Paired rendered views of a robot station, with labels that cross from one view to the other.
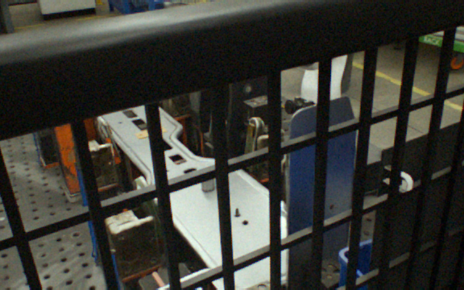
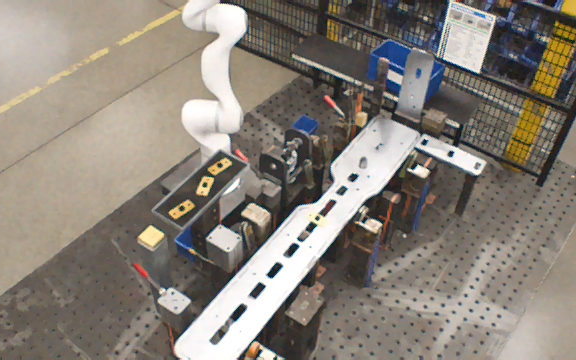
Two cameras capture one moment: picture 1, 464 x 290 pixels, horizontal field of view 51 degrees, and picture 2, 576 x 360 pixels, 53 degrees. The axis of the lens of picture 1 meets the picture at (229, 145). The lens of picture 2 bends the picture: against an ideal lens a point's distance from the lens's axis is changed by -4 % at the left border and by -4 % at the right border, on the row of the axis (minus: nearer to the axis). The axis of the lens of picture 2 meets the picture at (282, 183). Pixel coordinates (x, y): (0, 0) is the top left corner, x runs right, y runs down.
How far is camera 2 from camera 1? 2.69 m
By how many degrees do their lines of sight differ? 88
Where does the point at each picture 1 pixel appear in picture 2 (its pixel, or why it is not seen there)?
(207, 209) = (380, 159)
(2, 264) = (405, 336)
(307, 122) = (427, 57)
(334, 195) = (410, 78)
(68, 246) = (367, 308)
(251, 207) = (368, 145)
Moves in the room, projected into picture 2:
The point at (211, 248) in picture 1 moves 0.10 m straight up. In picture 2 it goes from (404, 149) to (408, 130)
